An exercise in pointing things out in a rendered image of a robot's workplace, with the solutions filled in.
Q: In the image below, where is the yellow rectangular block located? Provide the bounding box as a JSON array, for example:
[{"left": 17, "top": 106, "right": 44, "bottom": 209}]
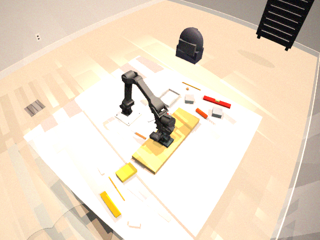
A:
[{"left": 115, "top": 162, "right": 138, "bottom": 183}]

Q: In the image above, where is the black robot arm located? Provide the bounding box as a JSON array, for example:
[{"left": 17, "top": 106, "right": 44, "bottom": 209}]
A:
[{"left": 119, "top": 70, "right": 176, "bottom": 135}]

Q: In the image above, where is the red spirit level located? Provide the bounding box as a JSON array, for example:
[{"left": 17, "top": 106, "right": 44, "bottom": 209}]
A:
[{"left": 203, "top": 95, "right": 231, "bottom": 109}]

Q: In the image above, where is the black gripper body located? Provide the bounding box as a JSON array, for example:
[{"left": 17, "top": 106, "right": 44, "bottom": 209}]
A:
[{"left": 149, "top": 121, "right": 164, "bottom": 142}]

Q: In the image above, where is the yellow rectangular bar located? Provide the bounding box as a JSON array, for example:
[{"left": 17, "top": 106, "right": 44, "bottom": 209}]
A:
[{"left": 100, "top": 191, "right": 121, "bottom": 218}]

